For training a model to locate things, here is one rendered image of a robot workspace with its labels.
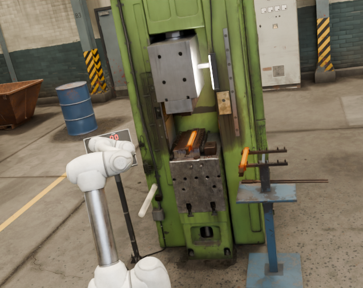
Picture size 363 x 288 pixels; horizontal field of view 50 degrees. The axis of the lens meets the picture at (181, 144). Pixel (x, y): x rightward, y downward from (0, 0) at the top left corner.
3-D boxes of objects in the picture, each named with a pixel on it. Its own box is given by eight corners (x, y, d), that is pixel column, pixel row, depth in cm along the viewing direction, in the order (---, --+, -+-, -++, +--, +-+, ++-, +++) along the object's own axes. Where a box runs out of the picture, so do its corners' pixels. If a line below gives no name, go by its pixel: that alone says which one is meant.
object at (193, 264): (237, 276, 296) (237, 275, 295) (164, 277, 308) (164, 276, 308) (239, 244, 332) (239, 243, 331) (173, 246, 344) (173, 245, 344)
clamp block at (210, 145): (216, 155, 287) (214, 147, 285) (205, 155, 289) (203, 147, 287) (217, 148, 298) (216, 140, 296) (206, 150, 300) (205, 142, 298)
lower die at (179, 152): (200, 156, 290) (198, 146, 287) (174, 158, 294) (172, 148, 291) (206, 136, 328) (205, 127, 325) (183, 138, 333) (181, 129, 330)
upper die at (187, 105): (193, 111, 278) (190, 98, 274) (166, 114, 282) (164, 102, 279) (200, 96, 316) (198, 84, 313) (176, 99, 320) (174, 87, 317)
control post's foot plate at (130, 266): (147, 272, 317) (145, 263, 313) (122, 273, 321) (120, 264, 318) (153, 256, 336) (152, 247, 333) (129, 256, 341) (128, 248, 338)
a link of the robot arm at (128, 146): (136, 145, 256) (116, 142, 255) (137, 140, 241) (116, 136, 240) (133, 161, 254) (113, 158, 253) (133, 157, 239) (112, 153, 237)
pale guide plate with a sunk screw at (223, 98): (231, 114, 286) (228, 91, 280) (219, 115, 288) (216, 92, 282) (231, 112, 288) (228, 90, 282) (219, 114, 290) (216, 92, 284)
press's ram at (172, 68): (209, 96, 271) (201, 38, 257) (157, 102, 280) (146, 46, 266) (214, 82, 310) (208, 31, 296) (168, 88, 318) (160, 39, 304)
